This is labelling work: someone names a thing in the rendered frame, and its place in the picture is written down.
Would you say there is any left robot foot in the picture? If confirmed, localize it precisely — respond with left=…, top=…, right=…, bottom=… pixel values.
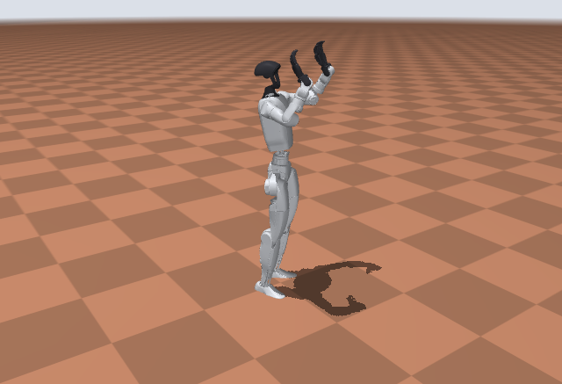
left=272, top=268, right=297, bottom=278

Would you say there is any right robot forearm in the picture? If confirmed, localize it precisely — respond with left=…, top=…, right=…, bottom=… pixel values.
left=282, top=77, right=313, bottom=122

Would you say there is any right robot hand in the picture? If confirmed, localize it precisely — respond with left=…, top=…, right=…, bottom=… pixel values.
left=290, top=49, right=311, bottom=86

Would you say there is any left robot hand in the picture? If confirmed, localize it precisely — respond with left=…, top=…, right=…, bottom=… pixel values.
left=313, top=40, right=331, bottom=76

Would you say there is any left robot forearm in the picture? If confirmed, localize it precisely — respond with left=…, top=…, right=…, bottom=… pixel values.
left=310, top=66, right=335, bottom=94

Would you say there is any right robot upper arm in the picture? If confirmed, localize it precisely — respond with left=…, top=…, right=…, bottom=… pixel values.
left=260, top=101, right=299, bottom=127

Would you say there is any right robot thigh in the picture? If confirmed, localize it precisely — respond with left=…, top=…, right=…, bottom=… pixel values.
left=263, top=173, right=289, bottom=245

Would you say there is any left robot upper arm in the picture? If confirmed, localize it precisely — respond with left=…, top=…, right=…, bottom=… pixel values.
left=277, top=91, right=319, bottom=105

